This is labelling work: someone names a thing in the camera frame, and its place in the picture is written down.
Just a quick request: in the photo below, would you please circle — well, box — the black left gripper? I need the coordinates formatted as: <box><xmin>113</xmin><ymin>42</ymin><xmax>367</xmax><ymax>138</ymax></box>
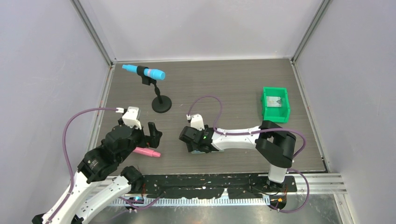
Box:
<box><xmin>118</xmin><ymin>121</ymin><xmax>162</xmax><ymax>163</ymax></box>

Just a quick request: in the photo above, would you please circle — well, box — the mint green card holder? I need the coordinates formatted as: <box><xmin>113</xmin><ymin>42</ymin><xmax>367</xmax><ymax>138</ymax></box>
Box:
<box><xmin>191</xmin><ymin>150</ymin><xmax>224</xmax><ymax>154</ymax></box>

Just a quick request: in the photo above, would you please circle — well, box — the silver VIP card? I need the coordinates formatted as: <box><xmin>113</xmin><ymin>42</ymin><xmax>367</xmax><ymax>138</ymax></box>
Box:
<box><xmin>266</xmin><ymin>96</ymin><xmax>282</xmax><ymax>107</ymax></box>

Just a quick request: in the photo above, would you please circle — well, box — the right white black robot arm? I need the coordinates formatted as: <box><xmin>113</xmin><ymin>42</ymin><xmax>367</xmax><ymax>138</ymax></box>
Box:
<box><xmin>179</xmin><ymin>120</ymin><xmax>306</xmax><ymax>192</ymax></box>

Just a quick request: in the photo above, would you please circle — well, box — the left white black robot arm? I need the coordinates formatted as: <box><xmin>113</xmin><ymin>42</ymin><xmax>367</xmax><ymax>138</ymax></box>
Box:
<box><xmin>32</xmin><ymin>122</ymin><xmax>163</xmax><ymax>224</ymax></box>

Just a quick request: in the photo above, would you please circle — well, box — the pink marker pen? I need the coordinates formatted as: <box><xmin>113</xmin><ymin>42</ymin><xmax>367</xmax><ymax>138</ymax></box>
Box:
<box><xmin>133</xmin><ymin>147</ymin><xmax>161</xmax><ymax>158</ymax></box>

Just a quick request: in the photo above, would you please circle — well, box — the black microphone stand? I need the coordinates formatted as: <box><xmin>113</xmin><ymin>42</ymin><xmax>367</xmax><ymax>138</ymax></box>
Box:
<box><xmin>140</xmin><ymin>76</ymin><xmax>172</xmax><ymax>113</ymax></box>

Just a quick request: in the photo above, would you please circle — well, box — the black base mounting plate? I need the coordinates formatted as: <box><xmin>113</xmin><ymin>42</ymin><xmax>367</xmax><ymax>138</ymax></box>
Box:
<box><xmin>130</xmin><ymin>173</ymin><xmax>297</xmax><ymax>199</ymax></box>

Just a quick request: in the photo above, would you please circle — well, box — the blue toy microphone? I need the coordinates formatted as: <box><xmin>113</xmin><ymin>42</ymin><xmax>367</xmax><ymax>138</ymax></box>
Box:
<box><xmin>122</xmin><ymin>64</ymin><xmax>166</xmax><ymax>80</ymax></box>

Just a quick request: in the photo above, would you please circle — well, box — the green plastic bin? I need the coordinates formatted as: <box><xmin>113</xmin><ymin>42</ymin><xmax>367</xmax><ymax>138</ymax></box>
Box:
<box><xmin>261</xmin><ymin>87</ymin><xmax>291</xmax><ymax>123</ymax></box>

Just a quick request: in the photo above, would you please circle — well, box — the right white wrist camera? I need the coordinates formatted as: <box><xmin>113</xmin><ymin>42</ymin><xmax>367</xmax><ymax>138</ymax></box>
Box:
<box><xmin>186</xmin><ymin>114</ymin><xmax>205</xmax><ymax>131</ymax></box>

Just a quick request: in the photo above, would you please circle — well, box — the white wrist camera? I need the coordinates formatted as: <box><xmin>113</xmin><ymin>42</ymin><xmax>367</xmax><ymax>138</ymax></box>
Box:
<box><xmin>186</xmin><ymin>114</ymin><xmax>205</xmax><ymax>131</ymax></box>
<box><xmin>116</xmin><ymin>106</ymin><xmax>142</xmax><ymax>130</ymax></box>

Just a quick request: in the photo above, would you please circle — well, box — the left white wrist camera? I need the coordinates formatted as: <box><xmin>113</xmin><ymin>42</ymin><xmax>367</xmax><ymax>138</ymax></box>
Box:
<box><xmin>116</xmin><ymin>106</ymin><xmax>142</xmax><ymax>130</ymax></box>

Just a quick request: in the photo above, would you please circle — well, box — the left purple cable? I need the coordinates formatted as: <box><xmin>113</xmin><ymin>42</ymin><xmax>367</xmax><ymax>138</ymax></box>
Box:
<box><xmin>46</xmin><ymin>107</ymin><xmax>162</xmax><ymax>224</ymax></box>

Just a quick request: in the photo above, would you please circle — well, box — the aluminium frame rail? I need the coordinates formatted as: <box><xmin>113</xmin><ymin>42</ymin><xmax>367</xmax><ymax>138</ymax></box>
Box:
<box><xmin>65</xmin><ymin>173</ymin><xmax>347</xmax><ymax>208</ymax></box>

